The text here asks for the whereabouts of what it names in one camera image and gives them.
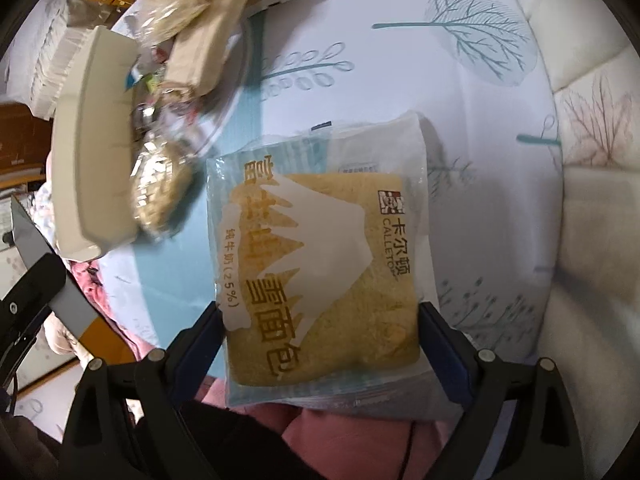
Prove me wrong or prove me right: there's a snow bread pack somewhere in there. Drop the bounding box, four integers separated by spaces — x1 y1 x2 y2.
206 112 435 406

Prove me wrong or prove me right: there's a brown sandwich cracker pack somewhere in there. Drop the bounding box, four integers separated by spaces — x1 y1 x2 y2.
160 0 248 100

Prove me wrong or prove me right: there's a crumbly cookie clear pack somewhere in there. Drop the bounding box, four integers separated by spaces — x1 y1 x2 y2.
137 0 210 48

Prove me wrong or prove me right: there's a pink blanket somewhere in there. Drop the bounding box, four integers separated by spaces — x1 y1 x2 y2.
69 259 457 480

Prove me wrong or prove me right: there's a white plastic storage bin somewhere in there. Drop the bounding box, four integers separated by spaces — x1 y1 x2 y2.
50 26 137 261

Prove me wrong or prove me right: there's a teal white patterned tablecloth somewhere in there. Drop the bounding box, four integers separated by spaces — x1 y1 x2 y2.
96 0 564 380

